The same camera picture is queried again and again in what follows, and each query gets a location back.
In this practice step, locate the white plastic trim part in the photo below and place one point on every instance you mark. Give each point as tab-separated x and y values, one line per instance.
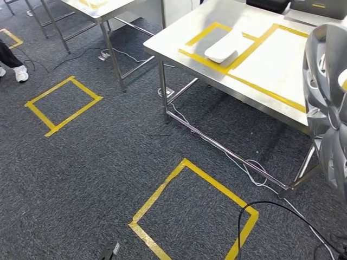
222	48

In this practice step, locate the stainless steel table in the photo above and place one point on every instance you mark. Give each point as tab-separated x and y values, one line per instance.
108	10

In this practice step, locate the large yellow tape frame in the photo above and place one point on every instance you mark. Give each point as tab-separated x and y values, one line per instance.
271	94

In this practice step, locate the metal floor socket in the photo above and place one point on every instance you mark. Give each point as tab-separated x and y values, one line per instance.
165	92

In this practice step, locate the yellow floor tape square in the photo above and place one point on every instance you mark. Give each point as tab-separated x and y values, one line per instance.
86	88
162	190

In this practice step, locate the white power strip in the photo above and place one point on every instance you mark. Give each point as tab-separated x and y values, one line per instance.
103	56

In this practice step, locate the small yellow tape frame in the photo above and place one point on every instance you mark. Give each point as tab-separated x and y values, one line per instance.
200	61

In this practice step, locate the person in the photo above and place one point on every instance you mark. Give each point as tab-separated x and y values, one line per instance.
19	73

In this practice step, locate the grey plastic wheel hubcap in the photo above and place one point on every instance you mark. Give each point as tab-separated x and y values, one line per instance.
325	107

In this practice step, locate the stainless steel workbench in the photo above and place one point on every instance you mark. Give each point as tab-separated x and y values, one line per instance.
271	64

